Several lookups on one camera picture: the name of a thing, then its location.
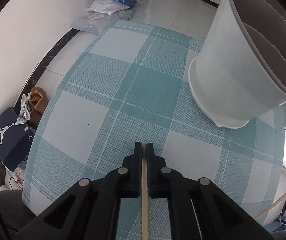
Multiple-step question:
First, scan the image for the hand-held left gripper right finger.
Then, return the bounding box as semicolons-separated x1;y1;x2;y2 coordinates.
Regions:
146;142;275;240

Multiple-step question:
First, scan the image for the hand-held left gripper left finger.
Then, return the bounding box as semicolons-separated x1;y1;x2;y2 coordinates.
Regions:
13;142;143;240

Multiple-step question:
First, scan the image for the wooden chopstick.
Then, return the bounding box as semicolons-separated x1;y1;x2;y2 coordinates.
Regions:
141;142;149;240

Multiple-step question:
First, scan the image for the white utensil holder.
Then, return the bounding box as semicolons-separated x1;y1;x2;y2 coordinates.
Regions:
188;0;286;129

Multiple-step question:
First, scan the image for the teal checked tablecloth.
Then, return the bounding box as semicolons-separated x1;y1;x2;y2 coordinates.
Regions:
23;19;286;240

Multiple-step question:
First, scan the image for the brown bag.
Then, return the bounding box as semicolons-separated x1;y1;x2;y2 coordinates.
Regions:
29;87;50;128

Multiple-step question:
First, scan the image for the white patterned plastic bag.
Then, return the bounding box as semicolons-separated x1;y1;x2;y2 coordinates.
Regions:
15;93;32;126

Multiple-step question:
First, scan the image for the navy shoe box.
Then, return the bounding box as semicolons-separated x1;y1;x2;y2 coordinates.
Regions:
0;106;37;173

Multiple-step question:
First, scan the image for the red and white cable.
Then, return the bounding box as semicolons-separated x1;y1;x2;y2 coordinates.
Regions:
7;167;25;188

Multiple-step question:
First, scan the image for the beige hose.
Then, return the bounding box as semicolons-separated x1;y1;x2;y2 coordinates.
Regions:
254;179;286;220

